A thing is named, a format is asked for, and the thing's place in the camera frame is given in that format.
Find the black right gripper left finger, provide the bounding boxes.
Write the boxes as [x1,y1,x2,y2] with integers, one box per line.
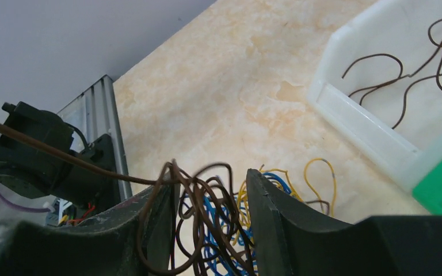
[0,187,179,275]

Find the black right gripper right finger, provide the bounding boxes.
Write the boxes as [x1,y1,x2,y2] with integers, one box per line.
[246,169,442,275]

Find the brown cable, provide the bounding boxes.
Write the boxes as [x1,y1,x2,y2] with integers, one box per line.
[0,111,258,276]
[341,0,442,131]

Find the coloured cable bundle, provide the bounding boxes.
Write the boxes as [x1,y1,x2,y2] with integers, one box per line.
[175,158,338,276]

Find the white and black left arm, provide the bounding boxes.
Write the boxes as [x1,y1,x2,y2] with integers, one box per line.
[0,102,120,212]

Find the white plastic bin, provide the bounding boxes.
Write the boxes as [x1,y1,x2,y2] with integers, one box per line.
[307,1,442,191]

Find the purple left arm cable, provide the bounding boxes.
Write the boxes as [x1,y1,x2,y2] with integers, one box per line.
[0,177,56,214]

